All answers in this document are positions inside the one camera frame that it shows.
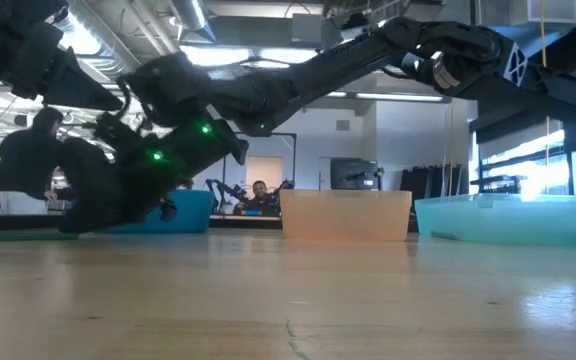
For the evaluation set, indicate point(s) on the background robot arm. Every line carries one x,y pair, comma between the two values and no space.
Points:
228,190

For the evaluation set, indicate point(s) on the light turquoise plastic bin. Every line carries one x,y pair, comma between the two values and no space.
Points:
508,222

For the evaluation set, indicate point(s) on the orange translucent plastic bin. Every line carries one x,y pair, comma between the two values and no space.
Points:
343,215

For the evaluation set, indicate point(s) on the dark blue plastic bin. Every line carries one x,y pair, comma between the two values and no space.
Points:
193,210

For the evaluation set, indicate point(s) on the black folded panels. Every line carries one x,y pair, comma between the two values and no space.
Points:
433,180

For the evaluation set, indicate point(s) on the black gantry frame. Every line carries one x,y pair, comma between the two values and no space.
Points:
283,134

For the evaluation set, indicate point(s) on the black wall monitor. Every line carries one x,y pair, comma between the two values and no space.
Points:
353,174

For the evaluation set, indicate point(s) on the ceiling light strip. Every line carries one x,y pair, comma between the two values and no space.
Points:
398,97

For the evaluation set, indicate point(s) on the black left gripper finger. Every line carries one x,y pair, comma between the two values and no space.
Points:
78,87

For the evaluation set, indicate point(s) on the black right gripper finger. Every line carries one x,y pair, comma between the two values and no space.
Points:
88,215
80,165

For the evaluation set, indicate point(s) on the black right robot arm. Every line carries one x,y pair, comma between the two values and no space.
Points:
318,75

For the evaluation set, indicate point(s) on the ceiling light panel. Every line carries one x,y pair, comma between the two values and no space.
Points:
218,55

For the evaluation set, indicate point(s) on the silver ceiling duct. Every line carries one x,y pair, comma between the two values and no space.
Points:
118,30

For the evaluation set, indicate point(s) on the person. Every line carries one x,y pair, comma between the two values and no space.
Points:
23,155
260,202

